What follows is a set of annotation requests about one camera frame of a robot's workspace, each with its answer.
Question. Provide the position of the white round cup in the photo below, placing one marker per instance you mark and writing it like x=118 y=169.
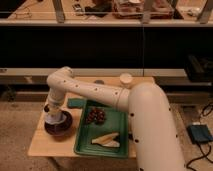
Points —
x=126 y=80

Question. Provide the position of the purple bowl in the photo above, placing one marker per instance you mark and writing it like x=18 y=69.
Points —
x=61 y=128

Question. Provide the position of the clear storage box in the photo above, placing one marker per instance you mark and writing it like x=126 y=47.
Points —
x=135 y=8

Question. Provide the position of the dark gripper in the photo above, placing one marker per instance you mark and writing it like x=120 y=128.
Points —
x=46 y=108

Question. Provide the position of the black equipment box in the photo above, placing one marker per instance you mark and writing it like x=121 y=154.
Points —
x=199 y=69

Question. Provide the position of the peeled banana toy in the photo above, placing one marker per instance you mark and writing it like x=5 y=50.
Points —
x=107 y=140

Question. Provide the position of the blue foot pedal box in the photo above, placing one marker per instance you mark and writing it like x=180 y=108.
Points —
x=199 y=134

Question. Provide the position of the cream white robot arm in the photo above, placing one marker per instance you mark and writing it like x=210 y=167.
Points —
x=152 y=124

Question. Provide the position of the green plastic tray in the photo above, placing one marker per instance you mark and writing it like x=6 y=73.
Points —
x=115 y=122

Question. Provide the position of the small dark round lid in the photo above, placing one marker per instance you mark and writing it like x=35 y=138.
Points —
x=99 y=81

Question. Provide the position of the green sponge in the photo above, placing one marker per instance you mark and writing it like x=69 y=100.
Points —
x=75 y=103

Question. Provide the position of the bunch of dark grapes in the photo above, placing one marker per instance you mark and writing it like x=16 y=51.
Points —
x=96 y=115

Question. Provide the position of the light lavender towel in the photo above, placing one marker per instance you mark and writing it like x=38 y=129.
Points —
x=53 y=118

